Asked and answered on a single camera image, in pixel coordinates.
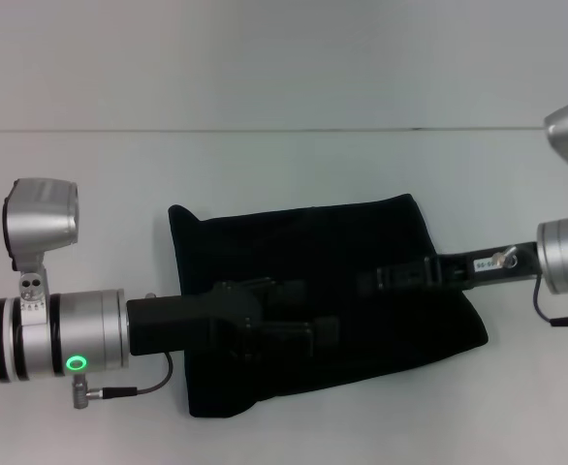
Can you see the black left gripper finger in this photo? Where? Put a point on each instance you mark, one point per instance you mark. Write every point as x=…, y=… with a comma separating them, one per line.
x=308, y=331
x=286, y=293

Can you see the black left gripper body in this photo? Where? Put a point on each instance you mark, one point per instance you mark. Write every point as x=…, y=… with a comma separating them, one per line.
x=187, y=322

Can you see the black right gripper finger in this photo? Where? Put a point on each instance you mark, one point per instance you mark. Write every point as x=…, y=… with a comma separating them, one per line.
x=371, y=282

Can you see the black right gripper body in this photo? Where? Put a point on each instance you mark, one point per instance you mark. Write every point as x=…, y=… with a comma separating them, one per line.
x=458, y=269

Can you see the black shirt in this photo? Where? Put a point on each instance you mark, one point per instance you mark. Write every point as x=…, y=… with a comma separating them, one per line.
x=323, y=232

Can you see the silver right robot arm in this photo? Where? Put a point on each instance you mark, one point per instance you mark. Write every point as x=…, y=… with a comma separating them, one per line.
x=567, y=254

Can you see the silver round connector plug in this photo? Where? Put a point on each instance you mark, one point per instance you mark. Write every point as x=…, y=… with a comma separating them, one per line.
x=149, y=295

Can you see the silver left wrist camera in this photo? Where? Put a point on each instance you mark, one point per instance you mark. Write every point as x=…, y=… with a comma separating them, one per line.
x=41, y=218

